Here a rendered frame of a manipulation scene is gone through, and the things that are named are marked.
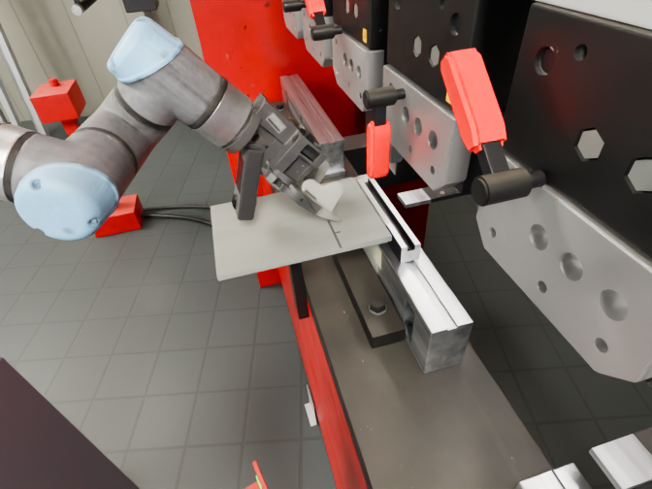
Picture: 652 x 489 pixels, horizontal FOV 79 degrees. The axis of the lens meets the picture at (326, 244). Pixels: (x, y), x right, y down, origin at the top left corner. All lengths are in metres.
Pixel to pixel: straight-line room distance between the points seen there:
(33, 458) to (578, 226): 1.04
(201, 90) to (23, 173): 0.20
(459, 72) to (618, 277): 0.14
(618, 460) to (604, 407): 1.31
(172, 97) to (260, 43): 0.92
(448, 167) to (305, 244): 0.30
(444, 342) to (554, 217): 0.32
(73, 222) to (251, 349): 1.35
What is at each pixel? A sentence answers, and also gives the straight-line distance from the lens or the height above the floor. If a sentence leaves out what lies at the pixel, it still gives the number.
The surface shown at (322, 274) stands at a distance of 0.73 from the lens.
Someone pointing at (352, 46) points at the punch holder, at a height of 1.25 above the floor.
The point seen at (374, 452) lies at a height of 0.87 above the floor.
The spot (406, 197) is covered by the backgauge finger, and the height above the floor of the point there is 1.00.
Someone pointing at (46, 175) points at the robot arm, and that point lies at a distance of 0.44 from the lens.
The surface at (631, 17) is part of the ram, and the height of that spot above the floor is 1.34.
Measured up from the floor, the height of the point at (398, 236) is 1.00.
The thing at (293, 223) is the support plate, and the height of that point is 1.00.
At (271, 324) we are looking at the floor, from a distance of 1.79.
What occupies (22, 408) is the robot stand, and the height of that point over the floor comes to 0.66.
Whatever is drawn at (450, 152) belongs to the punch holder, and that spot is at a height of 1.22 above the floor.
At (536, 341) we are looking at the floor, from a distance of 1.85.
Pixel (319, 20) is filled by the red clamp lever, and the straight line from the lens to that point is 0.60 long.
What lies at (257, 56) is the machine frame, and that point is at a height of 1.02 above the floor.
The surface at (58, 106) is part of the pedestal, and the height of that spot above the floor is 0.75.
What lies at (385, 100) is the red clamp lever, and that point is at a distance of 0.41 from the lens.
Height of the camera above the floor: 1.39
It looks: 41 degrees down
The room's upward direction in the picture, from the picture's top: 5 degrees counter-clockwise
